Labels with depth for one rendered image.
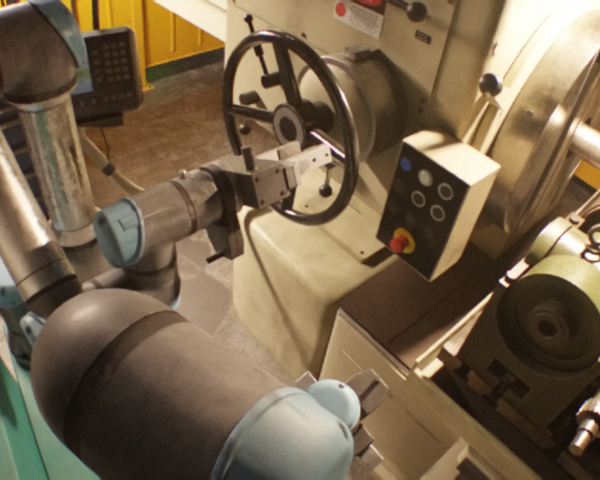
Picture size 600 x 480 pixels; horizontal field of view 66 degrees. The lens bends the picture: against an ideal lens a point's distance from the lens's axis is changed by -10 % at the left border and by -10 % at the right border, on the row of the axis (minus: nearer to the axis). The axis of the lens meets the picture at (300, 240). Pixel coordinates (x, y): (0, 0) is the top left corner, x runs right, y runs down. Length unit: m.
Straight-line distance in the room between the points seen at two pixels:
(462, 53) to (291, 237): 1.02
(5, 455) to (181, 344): 0.52
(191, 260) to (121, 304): 2.16
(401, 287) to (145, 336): 1.40
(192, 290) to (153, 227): 1.76
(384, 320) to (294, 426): 1.29
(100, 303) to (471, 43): 0.74
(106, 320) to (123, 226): 0.29
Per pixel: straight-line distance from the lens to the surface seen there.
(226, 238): 0.66
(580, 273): 0.88
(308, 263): 1.67
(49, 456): 1.00
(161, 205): 0.61
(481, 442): 1.11
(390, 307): 1.59
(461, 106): 0.95
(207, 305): 2.29
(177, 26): 3.87
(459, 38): 0.92
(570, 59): 1.05
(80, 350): 0.30
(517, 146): 1.03
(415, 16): 0.88
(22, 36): 0.76
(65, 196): 0.89
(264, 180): 0.63
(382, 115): 0.96
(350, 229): 1.77
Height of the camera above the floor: 1.81
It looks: 44 degrees down
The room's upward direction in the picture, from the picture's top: 9 degrees clockwise
